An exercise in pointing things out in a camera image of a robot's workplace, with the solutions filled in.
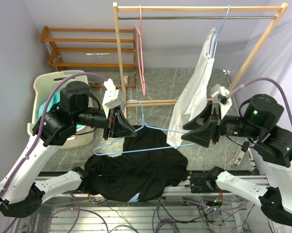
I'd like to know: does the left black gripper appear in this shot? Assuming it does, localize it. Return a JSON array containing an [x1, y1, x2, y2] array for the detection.
[[73, 105, 137, 140]]

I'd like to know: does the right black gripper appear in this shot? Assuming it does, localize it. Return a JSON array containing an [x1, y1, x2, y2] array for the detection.
[[181, 100, 265, 146]]

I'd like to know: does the black t shirt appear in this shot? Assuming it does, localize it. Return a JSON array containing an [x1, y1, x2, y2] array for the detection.
[[79, 128, 188, 202]]

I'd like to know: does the teal t shirt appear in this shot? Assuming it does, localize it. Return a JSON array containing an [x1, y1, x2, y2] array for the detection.
[[37, 93, 87, 134]]

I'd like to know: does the pink wire hanger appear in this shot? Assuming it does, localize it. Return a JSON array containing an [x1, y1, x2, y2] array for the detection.
[[137, 5, 146, 96]]

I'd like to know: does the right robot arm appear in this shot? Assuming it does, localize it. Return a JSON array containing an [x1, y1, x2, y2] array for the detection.
[[182, 94, 292, 227]]

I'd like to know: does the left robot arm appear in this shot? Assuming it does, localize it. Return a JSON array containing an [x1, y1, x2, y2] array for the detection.
[[0, 81, 137, 218]]

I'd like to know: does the white t shirt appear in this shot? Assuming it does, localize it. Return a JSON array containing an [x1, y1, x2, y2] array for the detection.
[[166, 28, 217, 147]]

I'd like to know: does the small white device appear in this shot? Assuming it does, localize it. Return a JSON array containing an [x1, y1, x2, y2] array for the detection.
[[232, 141, 250, 167]]

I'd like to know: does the green white pen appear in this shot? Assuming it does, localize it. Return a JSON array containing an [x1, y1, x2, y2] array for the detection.
[[85, 52, 111, 56]]

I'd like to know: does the cream plastic laundry basket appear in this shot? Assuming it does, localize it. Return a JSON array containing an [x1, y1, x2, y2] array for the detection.
[[27, 70, 94, 150]]

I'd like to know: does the wooden clothes rack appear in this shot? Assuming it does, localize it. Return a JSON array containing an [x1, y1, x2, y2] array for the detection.
[[113, 2, 289, 107]]

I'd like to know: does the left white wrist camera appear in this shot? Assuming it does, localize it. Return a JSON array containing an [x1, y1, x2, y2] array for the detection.
[[102, 79, 122, 112]]

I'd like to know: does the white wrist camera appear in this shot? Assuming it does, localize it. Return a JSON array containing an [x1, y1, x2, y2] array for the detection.
[[211, 84, 232, 119], [102, 79, 122, 112]]

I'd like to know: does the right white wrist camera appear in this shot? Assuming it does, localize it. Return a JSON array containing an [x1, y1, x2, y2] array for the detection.
[[211, 84, 232, 119]]

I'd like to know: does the aluminium rail base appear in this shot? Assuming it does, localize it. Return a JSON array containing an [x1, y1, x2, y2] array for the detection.
[[34, 169, 268, 197]]

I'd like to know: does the light blue wire hanger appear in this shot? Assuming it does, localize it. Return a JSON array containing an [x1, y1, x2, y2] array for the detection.
[[203, 5, 230, 59]]

